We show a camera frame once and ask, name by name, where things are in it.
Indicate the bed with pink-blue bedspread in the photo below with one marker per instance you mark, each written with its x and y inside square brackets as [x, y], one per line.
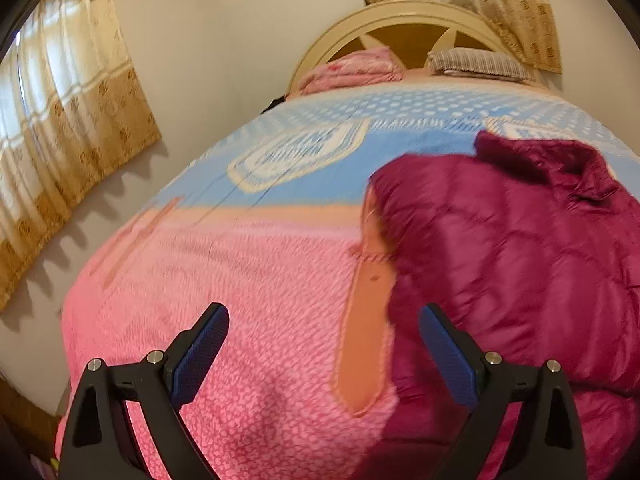
[250, 240]

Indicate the cream wooden headboard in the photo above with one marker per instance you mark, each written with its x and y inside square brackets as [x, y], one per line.
[400, 35]

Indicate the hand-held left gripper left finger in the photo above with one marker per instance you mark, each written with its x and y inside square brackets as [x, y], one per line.
[200, 355]

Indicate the beige patterned curtain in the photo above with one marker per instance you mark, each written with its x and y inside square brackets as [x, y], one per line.
[470, 5]
[60, 140]

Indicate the striped pillow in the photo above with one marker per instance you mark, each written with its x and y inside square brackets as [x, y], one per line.
[475, 63]

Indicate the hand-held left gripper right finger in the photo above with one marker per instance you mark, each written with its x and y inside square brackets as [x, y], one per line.
[450, 355]

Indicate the pink folded quilt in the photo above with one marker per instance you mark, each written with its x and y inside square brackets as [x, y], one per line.
[350, 71]

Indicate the maroon puffer jacket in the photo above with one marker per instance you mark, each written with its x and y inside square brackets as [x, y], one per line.
[505, 270]

